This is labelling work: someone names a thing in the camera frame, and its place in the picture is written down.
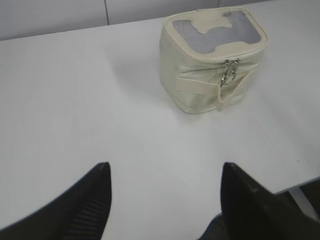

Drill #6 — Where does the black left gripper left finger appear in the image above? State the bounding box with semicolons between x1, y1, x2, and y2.
0;162;112;240

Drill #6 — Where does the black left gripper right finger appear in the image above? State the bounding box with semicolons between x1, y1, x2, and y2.
200;162;320;240

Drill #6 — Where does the metal ring zipper pull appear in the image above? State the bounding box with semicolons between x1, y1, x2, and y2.
219;59;240;87

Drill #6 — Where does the cream canvas zipper bag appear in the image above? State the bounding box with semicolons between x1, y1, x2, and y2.
159;6;268;114

